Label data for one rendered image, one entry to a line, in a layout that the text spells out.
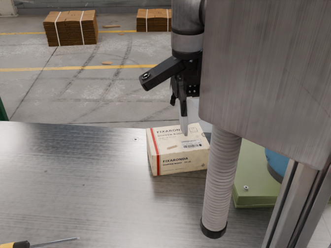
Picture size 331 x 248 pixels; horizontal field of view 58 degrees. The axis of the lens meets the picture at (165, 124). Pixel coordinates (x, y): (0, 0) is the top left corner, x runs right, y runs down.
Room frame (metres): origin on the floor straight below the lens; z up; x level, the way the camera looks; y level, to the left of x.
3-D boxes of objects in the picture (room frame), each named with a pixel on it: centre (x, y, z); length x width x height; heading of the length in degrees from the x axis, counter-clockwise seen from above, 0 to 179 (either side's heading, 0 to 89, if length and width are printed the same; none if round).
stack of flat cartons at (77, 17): (4.12, 1.28, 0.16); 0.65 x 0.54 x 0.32; 98
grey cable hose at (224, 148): (0.24, -0.06, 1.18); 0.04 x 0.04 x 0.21
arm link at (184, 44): (0.67, -0.05, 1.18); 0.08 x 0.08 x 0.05
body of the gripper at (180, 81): (0.66, -0.06, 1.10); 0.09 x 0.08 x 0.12; 101
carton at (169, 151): (0.66, -0.03, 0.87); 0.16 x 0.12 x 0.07; 101
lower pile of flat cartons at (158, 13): (4.70, 0.12, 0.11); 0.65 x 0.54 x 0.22; 91
